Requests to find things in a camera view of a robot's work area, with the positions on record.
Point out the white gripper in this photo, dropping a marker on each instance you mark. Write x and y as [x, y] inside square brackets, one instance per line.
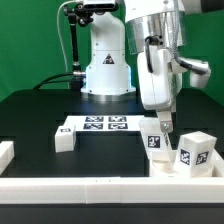
[158, 90]

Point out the white round stool seat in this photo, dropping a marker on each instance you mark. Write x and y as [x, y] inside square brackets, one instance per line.
[165, 169]

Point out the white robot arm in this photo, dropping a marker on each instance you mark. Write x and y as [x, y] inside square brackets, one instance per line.
[153, 31]

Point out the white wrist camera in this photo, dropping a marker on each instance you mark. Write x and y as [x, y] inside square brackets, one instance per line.
[199, 71]

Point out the white right fence rail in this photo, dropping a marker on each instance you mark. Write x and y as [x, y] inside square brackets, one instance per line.
[218, 163]

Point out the white fence rail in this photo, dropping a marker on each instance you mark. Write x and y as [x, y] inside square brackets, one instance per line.
[6, 154]
[110, 190]
[218, 163]

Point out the white marker base plate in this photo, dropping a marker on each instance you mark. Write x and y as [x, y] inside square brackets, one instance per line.
[104, 123]

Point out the white front fence rail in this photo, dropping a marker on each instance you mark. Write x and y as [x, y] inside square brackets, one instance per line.
[110, 190]

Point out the white left fence rail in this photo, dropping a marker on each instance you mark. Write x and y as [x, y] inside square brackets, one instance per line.
[6, 154]

